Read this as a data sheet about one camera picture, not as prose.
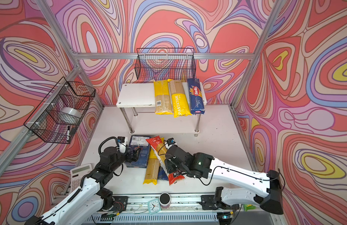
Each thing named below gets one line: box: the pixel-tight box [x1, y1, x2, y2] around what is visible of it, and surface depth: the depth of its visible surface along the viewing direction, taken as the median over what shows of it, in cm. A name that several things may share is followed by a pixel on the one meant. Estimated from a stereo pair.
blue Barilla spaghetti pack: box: [187, 78, 205, 115], surface depth 73 cm
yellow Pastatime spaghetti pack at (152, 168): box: [142, 146, 161, 186], surface depth 84 cm
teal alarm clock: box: [147, 198, 162, 215], surface depth 72 cm
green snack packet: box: [242, 203, 257, 212], surface depth 73 cm
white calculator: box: [69, 164, 93, 194], surface depth 84 cm
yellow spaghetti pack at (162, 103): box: [153, 79, 174, 115], surface depth 75 cm
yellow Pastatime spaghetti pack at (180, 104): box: [167, 78, 192, 119], surface depth 74 cm
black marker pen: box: [66, 125, 70, 142], surface depth 74 cm
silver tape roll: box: [60, 106, 82, 119], surface depth 75 cm
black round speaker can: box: [158, 192, 172, 209], surface depth 72 cm
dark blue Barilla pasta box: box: [125, 135, 151, 169], surface depth 88 cm
